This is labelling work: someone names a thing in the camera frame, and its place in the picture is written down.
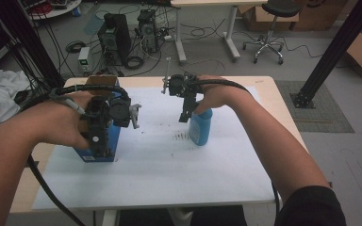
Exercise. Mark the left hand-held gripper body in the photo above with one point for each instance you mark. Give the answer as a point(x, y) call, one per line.
point(119, 111)

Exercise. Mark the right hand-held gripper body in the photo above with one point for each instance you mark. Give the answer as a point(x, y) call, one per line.
point(180, 85)

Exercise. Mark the blue cardboard box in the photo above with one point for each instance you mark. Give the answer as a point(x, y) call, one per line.
point(114, 138)

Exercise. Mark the blue plastic bottle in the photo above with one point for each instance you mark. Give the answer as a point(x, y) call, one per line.
point(201, 128)

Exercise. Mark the person's right hand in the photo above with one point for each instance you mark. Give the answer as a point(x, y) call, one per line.
point(221, 92)

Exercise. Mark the person's left hand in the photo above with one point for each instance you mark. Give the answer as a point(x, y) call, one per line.
point(62, 125)

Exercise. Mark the white power strip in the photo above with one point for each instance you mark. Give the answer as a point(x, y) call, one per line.
point(168, 38)

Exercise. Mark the white power supply unit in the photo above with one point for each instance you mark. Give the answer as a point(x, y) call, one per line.
point(84, 59)

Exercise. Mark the small black computer tower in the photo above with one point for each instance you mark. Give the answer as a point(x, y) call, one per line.
point(148, 29)

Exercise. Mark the large black computer tower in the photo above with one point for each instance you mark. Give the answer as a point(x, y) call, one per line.
point(116, 40)

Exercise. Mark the white table leg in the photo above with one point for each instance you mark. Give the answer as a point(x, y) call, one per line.
point(110, 218)

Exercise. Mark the white-legged desk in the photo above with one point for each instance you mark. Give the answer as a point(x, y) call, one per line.
point(220, 3)

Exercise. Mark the light wooden table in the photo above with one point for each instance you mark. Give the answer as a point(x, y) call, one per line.
point(283, 103)

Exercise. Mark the round white table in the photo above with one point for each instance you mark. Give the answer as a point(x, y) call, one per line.
point(58, 11)

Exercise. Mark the black swivel stool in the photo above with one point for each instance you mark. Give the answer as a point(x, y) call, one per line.
point(279, 9)

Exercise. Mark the grey floor mat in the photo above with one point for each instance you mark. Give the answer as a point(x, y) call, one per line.
point(323, 109)

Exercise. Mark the person's black sleeve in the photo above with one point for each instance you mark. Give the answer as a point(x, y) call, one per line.
point(311, 207)

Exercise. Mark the black aluminium post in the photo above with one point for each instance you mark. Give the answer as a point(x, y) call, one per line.
point(336, 53)

